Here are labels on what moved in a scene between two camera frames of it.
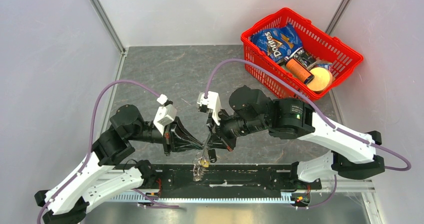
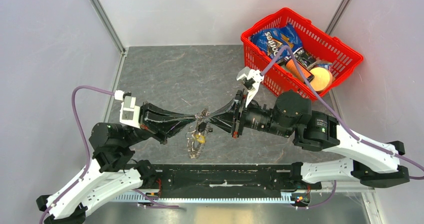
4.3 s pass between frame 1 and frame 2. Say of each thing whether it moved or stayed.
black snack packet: stayed
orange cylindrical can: stayed
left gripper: moved
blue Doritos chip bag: stayed
